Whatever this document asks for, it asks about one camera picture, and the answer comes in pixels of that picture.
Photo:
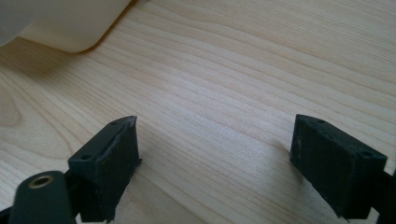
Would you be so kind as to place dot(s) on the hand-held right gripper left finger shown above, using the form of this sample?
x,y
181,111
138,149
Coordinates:
x,y
106,165

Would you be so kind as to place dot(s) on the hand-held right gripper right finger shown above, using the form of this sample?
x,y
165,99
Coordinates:
x,y
336,165

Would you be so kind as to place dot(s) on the cream plastic tray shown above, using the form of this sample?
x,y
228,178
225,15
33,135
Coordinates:
x,y
68,21

